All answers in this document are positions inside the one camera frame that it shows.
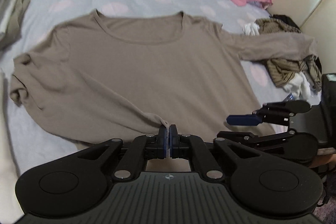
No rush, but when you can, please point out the taupe long sleeve shirt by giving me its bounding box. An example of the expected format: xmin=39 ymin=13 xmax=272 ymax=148
xmin=10 ymin=11 xmax=317 ymax=143

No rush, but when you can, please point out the white crumpled garment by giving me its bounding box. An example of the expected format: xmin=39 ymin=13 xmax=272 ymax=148
xmin=243 ymin=18 xmax=311 ymax=100

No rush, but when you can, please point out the olive striped garment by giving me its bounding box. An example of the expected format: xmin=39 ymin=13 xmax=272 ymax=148
xmin=284 ymin=55 xmax=322 ymax=92

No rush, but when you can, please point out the black garment by headboard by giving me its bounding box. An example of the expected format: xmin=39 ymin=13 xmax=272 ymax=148
xmin=271 ymin=14 xmax=301 ymax=31

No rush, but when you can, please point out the polka dot bed sheet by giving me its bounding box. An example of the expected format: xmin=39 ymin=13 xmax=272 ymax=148
xmin=1 ymin=0 xmax=266 ymax=173

